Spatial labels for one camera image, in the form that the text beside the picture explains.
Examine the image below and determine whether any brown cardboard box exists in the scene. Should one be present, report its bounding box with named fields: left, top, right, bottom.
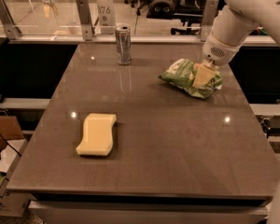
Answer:
left=0, top=116, right=24, bottom=150

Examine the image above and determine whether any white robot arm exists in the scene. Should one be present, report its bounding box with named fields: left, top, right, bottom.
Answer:
left=193, top=0, right=280, bottom=88

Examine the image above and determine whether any white cardboard box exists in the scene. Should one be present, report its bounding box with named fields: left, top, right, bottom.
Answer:
left=0, top=139, right=30, bottom=217

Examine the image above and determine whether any black cable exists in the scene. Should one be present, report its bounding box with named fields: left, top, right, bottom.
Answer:
left=0, top=117, right=22, bottom=158

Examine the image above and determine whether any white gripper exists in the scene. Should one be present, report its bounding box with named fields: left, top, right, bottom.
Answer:
left=192, top=34, right=240, bottom=88

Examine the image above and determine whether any middle metal glass bracket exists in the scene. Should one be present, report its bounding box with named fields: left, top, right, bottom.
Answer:
left=76, top=0, right=93, bottom=41

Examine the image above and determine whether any metal glass bracket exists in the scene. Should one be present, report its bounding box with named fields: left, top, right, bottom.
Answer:
left=0, top=0, right=22, bottom=40
left=200, top=0, right=219, bottom=42
left=76, top=0, right=93, bottom=41

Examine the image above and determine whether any white numbered sign post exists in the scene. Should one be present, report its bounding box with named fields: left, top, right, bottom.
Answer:
left=96, top=0, right=116, bottom=35

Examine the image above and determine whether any black office chair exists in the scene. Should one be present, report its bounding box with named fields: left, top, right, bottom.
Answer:
left=147, top=0, right=225, bottom=35

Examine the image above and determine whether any left metal glass bracket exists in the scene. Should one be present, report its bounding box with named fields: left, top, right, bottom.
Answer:
left=0, top=0, right=22, bottom=40

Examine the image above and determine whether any yellow sponge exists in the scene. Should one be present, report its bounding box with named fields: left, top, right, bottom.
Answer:
left=76, top=113, right=117, bottom=156

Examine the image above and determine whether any right metal glass bracket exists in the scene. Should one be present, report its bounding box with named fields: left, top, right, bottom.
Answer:
left=200, top=0, right=219, bottom=42

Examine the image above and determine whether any silver redbull can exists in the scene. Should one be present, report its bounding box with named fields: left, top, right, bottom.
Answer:
left=115, top=23, right=132, bottom=65

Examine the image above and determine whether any green jalapeno chip bag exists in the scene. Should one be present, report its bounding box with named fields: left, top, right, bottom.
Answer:
left=159, top=59, right=222, bottom=99

